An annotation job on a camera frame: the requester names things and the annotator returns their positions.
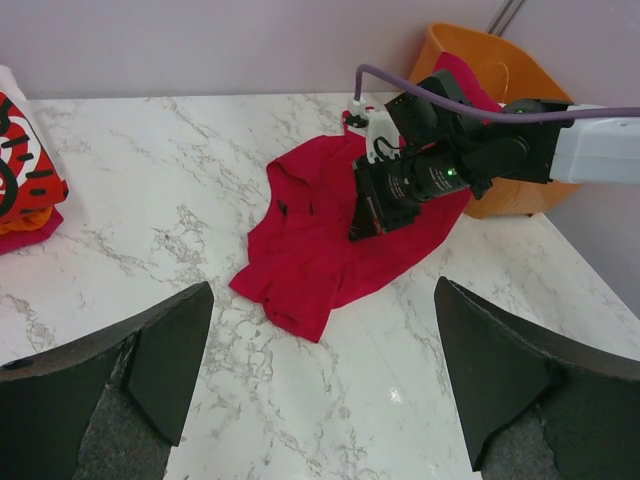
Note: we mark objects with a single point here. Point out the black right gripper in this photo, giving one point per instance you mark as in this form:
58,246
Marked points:
389,195

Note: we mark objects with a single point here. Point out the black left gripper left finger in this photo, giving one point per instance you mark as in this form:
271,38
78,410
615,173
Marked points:
109,405

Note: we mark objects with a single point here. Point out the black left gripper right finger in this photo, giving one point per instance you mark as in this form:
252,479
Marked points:
534,404

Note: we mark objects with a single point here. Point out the crimson red t-shirt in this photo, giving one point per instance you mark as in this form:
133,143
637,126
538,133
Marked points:
301,262

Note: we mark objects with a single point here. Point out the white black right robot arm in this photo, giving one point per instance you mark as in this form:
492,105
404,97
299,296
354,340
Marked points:
530,140

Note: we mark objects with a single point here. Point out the pink folded shirt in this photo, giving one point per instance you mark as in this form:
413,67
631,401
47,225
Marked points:
15,240

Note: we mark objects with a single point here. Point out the orange folded shirt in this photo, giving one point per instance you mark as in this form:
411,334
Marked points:
29,222

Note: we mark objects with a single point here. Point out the orange plastic basket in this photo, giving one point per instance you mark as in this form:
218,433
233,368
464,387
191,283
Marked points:
506,73

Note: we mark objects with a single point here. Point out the red Coca-Cola folded shirt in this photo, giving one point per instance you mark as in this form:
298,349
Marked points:
30,182

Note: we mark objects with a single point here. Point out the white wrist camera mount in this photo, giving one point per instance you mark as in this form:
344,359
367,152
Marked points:
382,138

